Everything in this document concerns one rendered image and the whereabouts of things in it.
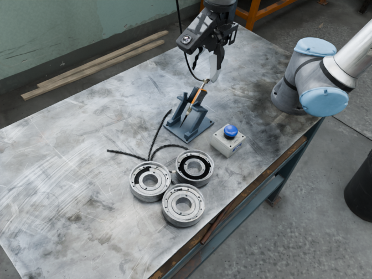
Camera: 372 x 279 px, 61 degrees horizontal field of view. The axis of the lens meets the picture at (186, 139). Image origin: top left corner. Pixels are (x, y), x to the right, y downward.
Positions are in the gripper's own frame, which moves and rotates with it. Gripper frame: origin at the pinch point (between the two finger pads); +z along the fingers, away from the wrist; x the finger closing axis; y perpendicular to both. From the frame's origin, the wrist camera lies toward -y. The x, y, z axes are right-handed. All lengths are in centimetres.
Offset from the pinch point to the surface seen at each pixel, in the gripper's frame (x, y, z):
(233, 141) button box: -15.4, -0.8, 14.3
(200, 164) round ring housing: -13.5, -12.8, 16.1
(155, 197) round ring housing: -13.0, -28.7, 16.0
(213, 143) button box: -10.8, -3.4, 17.0
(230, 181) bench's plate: -22.0, -9.1, 18.9
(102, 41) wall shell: 146, 65, 88
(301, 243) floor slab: -49, 42, 99
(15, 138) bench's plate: 29, -43, 19
